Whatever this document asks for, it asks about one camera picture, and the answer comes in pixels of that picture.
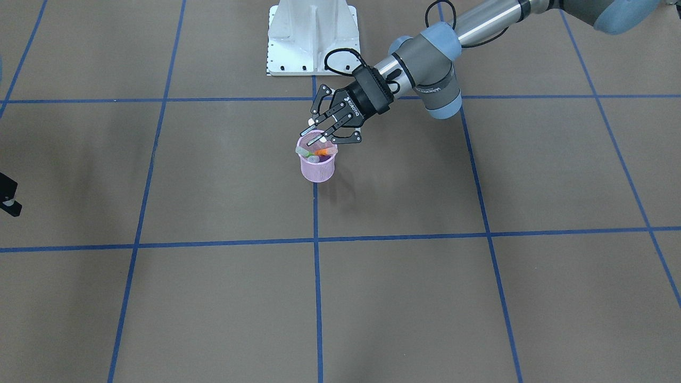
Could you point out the pink plastic pen holder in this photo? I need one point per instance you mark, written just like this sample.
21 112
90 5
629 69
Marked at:
316 172

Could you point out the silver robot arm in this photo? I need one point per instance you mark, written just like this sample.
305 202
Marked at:
424 63

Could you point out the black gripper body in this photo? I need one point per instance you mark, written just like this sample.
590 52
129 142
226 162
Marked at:
360 100

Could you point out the orange highlighter pen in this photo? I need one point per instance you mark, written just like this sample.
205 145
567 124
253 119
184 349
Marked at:
330 151

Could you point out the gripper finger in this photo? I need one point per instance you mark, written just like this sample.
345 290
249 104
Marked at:
317 116
8 202
341 132

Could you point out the green highlighter pen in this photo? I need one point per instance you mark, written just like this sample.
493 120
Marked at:
307 155

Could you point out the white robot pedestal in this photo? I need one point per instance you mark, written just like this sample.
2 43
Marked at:
302 33

